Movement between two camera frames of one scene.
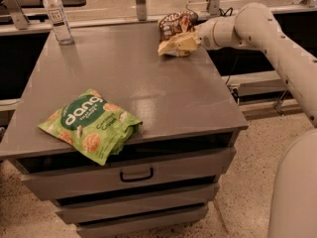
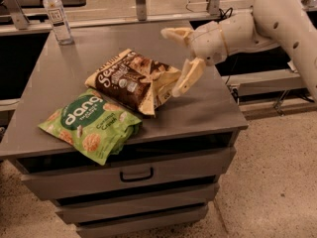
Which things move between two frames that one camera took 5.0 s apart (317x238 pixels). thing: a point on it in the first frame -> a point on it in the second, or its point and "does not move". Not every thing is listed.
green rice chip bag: [93, 126] does not move
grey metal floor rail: [262, 94] does not move
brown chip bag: [177, 23] -> [134, 80]
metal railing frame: [18, 21] does not move
